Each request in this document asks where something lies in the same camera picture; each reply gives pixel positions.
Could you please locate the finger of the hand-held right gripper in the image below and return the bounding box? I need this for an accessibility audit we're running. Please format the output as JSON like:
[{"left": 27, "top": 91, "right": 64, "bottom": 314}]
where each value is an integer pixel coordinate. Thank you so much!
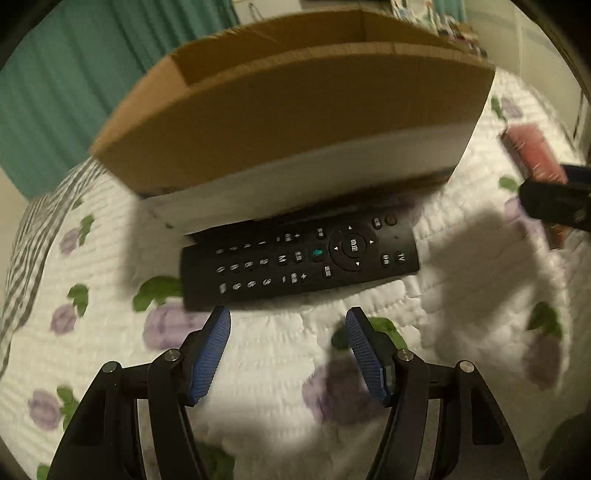
[
  {"left": 561, "top": 162, "right": 591, "bottom": 186},
  {"left": 519, "top": 178, "right": 591, "bottom": 230}
]

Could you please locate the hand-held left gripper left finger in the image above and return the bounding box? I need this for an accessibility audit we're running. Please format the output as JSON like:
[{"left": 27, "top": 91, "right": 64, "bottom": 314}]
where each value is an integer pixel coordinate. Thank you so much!
[{"left": 46, "top": 305, "right": 232, "bottom": 480}]

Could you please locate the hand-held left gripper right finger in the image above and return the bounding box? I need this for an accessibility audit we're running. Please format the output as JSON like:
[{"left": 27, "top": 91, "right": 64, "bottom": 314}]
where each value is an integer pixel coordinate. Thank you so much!
[{"left": 345, "top": 306, "right": 529, "bottom": 480}]

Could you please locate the red rectangular packet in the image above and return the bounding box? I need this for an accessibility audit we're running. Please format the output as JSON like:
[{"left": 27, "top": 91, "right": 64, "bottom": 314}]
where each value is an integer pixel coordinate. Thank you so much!
[{"left": 501, "top": 122, "right": 571, "bottom": 250}]

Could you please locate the black remote control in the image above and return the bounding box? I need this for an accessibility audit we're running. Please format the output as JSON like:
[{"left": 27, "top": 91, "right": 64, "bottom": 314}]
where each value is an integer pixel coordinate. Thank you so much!
[{"left": 180, "top": 210, "right": 421, "bottom": 313}]

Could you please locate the cardboard box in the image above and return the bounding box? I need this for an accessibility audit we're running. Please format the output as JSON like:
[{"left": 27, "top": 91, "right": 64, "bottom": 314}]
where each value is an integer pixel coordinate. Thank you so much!
[{"left": 89, "top": 9, "right": 498, "bottom": 236}]

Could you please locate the white floral quilt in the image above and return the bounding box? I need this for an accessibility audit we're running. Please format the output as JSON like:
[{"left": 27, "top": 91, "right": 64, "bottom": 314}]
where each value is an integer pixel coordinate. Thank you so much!
[{"left": 0, "top": 69, "right": 591, "bottom": 480}]

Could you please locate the white louvred wardrobe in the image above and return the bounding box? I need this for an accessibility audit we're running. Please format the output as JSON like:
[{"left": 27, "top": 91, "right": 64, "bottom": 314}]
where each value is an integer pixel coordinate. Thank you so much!
[{"left": 471, "top": 0, "right": 580, "bottom": 139}]

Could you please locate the grey checked bedsheet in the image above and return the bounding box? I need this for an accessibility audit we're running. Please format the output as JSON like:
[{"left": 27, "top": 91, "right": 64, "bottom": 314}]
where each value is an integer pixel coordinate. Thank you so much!
[{"left": 0, "top": 159, "right": 110, "bottom": 370}]

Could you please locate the wide teal curtain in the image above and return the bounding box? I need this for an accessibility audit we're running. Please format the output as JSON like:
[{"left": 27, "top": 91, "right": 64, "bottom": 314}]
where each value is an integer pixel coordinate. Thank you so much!
[{"left": 0, "top": 0, "right": 241, "bottom": 199}]

